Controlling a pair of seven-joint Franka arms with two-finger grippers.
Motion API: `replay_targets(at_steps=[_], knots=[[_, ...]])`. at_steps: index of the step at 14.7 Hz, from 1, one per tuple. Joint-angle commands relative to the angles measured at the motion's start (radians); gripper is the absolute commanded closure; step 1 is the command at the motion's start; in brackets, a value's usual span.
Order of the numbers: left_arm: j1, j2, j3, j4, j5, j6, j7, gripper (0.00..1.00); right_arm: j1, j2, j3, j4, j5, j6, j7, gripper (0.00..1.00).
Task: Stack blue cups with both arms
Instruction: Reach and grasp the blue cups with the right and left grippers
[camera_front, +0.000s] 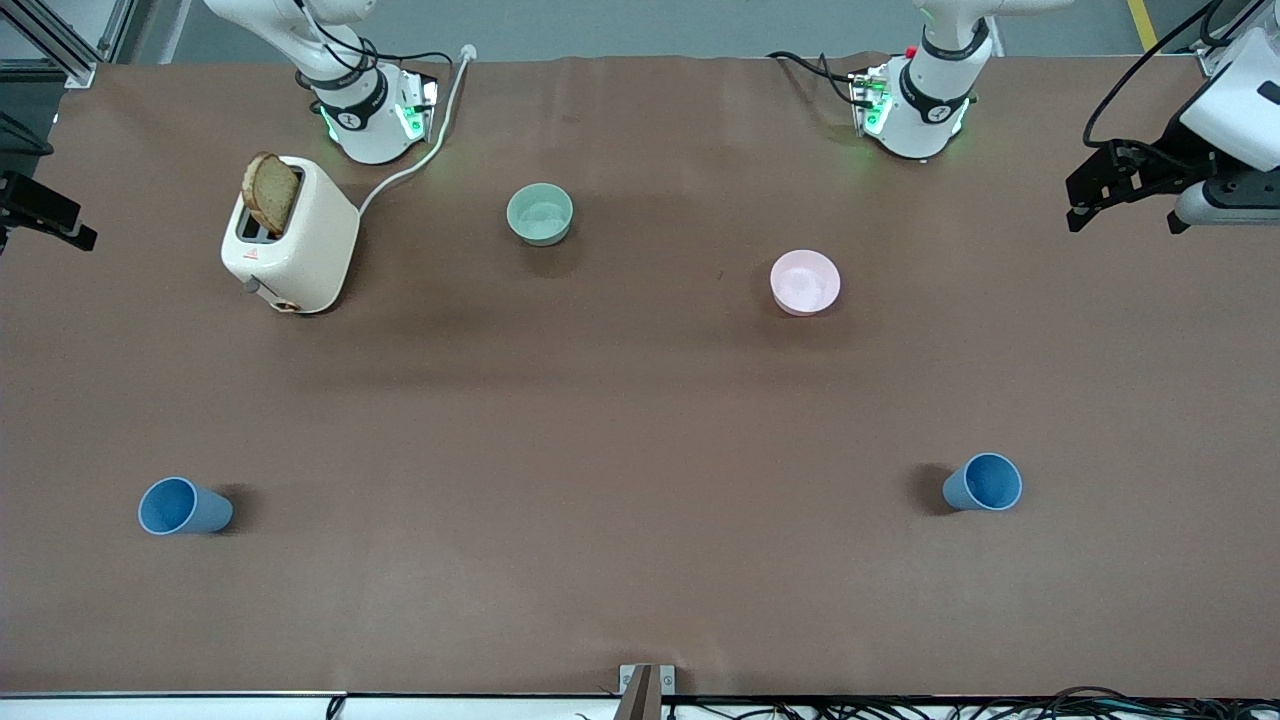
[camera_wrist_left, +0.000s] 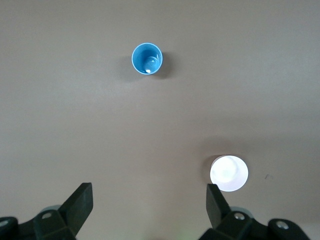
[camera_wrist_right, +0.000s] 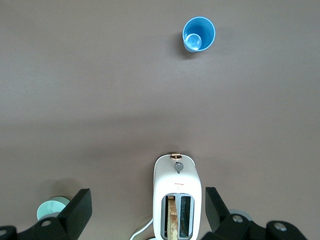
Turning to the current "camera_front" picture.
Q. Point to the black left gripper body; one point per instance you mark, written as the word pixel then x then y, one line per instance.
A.
pixel 1172 152

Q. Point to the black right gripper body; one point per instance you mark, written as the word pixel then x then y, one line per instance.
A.
pixel 30 203

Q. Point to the blue plastic cup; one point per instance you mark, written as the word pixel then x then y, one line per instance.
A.
pixel 185 508
pixel 985 483

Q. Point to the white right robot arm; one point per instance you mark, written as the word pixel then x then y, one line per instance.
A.
pixel 365 125

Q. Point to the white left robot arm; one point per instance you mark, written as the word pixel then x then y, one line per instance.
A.
pixel 925 110

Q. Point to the brown bread slice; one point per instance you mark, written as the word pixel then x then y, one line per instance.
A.
pixel 272 195

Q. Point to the cream white toaster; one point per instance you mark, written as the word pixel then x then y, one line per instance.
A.
pixel 310 250

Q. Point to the pink bowl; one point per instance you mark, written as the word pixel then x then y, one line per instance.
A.
pixel 805 283

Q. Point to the green bowl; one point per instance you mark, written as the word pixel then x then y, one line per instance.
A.
pixel 540 215

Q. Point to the brown table cover sheet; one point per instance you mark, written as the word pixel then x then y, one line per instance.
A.
pixel 640 560

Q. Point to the aluminium frame profile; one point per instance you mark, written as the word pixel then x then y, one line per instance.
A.
pixel 62 48
pixel 1222 55

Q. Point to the white table edge rail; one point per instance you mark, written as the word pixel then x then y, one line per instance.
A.
pixel 200 708

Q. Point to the metal table bracket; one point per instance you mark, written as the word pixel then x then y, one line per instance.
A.
pixel 666 678

